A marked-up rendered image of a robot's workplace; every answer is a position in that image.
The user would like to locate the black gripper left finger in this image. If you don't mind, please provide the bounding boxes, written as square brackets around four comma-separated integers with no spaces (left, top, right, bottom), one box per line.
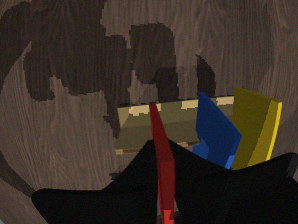
[31,139,158,224]

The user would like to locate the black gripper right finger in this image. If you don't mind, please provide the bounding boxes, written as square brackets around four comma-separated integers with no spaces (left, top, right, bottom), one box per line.
[168,139,298,224]

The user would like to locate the blue board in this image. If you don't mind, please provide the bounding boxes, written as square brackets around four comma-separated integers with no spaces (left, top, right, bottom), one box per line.
[192,92,241,169]

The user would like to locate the yellow notched board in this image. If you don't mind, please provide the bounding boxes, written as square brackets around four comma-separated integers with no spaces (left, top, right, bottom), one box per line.
[230,87,282,171]

